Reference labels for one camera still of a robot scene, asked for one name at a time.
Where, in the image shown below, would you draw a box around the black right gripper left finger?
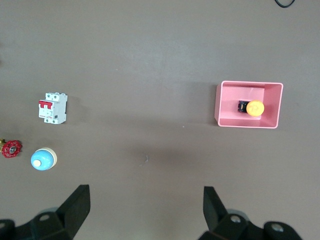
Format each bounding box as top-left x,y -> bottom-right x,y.
16,184 -> 91,240

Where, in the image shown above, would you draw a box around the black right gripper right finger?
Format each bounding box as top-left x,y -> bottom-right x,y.
198,186 -> 270,240

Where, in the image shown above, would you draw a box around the yellow push button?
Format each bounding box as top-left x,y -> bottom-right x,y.
237,99 -> 265,117

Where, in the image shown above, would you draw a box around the blue call bell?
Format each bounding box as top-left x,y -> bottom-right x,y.
30,147 -> 58,171

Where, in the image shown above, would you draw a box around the brass valve red handwheel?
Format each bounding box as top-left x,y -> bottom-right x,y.
0,138 -> 23,159

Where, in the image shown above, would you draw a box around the white circuit breaker red switches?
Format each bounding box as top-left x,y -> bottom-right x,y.
38,92 -> 68,125

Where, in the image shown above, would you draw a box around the pink plastic box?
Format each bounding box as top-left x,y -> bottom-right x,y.
214,80 -> 284,130

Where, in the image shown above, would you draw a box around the thin black looped cable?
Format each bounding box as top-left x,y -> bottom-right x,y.
274,0 -> 296,8

